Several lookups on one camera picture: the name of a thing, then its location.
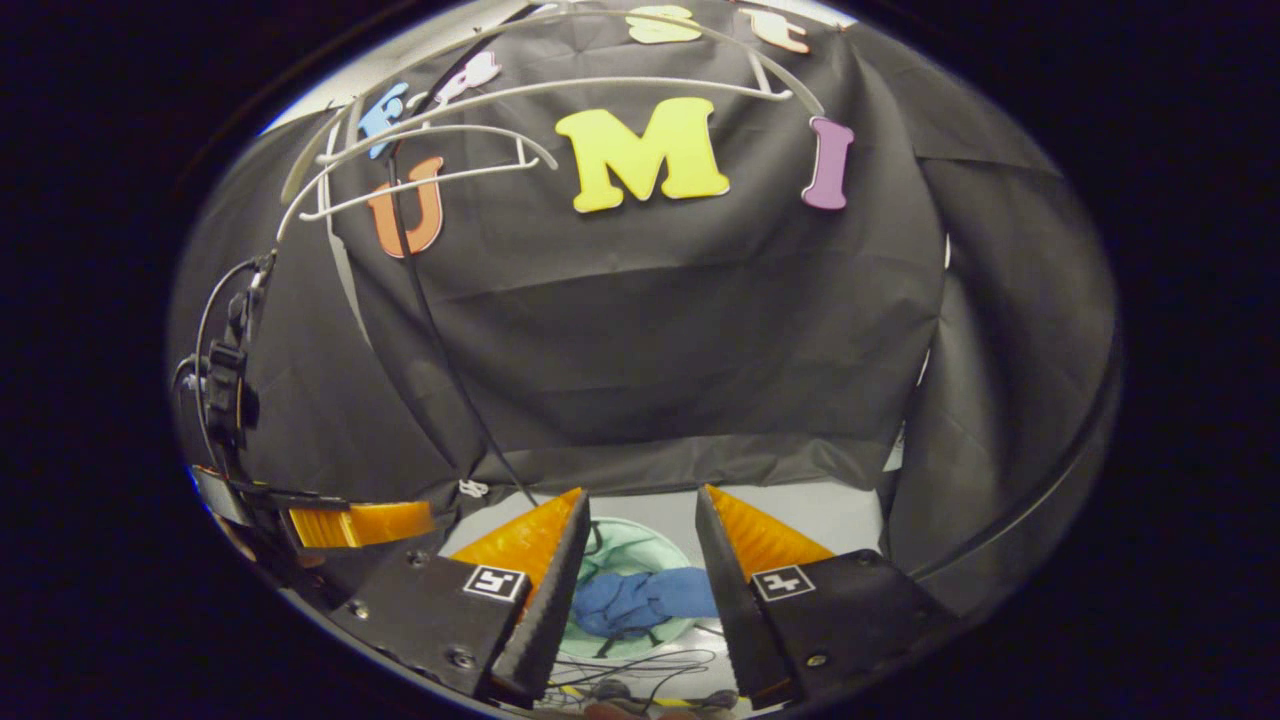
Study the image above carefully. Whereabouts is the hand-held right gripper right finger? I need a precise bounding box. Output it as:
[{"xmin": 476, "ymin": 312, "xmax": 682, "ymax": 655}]
[{"xmin": 695, "ymin": 485, "xmax": 963, "ymax": 709}]

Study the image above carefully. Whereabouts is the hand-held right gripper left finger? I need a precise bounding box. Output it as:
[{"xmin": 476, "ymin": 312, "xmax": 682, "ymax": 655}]
[{"xmin": 325, "ymin": 487, "xmax": 593, "ymax": 703}]

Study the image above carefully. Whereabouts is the blue corduroy garment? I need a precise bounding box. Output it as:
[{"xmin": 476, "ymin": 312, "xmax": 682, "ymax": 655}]
[{"xmin": 572, "ymin": 567, "xmax": 719, "ymax": 641}]

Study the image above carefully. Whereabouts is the green laundry hamper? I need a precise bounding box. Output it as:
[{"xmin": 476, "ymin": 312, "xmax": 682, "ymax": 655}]
[{"xmin": 560, "ymin": 517, "xmax": 721, "ymax": 661}]

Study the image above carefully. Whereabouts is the black clothes rack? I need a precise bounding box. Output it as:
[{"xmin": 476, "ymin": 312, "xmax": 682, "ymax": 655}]
[{"xmin": 380, "ymin": 0, "xmax": 1126, "ymax": 626}]

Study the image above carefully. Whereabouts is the white plastic clothes hanger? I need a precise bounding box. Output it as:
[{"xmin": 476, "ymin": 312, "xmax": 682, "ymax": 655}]
[
  {"xmin": 275, "ymin": 122, "xmax": 561, "ymax": 241},
  {"xmin": 280, "ymin": 8, "xmax": 829, "ymax": 206}
]

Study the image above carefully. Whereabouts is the black backdrop cloth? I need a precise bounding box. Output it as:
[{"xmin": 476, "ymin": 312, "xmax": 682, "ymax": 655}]
[{"xmin": 165, "ymin": 0, "xmax": 1121, "ymax": 601}]

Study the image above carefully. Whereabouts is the black floor cable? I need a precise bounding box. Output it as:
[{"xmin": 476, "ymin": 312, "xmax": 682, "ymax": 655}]
[{"xmin": 545, "ymin": 648, "xmax": 741, "ymax": 713}]

